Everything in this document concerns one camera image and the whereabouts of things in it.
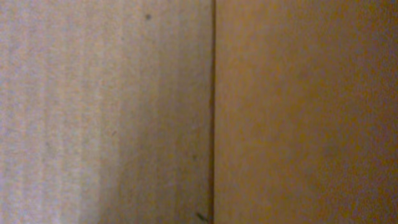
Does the brown cardboard box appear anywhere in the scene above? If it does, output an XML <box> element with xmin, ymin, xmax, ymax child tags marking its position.
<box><xmin>1</xmin><ymin>1</ymin><xmax>397</xmax><ymax>223</ymax></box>

